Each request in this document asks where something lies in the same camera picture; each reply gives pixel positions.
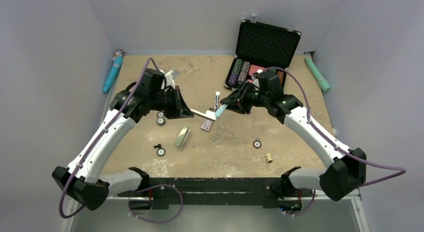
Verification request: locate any red staple box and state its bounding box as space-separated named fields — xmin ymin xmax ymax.
xmin=201 ymin=119 xmax=213 ymax=132

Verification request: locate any black poker chip case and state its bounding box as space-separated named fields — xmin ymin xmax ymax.
xmin=224 ymin=20 xmax=302 ymax=90

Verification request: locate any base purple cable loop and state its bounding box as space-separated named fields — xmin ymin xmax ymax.
xmin=127 ymin=185 xmax=184 ymax=224

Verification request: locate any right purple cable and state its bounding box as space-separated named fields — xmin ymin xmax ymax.
xmin=264 ymin=67 xmax=407 ymax=188

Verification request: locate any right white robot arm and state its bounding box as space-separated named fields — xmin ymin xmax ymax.
xmin=220 ymin=70 xmax=367 ymax=201

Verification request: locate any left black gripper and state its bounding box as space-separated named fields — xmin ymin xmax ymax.
xmin=149 ymin=85 xmax=194 ymax=119

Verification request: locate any green cylindrical toy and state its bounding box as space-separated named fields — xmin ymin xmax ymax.
xmin=304 ymin=57 xmax=331 ymax=92

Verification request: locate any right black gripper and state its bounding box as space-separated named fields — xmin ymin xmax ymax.
xmin=220 ymin=81 xmax=270 ymax=115

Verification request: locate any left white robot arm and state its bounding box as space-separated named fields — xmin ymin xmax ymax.
xmin=52 ymin=69 xmax=194 ymax=210

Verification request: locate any blue cylindrical toy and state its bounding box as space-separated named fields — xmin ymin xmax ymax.
xmin=102 ymin=50 xmax=125 ymax=93

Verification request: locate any black white poker chip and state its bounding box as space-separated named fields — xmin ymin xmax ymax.
xmin=156 ymin=148 xmax=166 ymax=157

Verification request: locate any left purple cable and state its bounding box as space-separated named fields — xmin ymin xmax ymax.
xmin=58 ymin=58 xmax=163 ymax=219

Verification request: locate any cream chess piece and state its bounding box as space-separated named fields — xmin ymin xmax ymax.
xmin=265 ymin=153 xmax=273 ymax=163

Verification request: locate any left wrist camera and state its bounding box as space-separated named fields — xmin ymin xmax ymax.
xmin=160 ymin=69 xmax=180 ymax=89

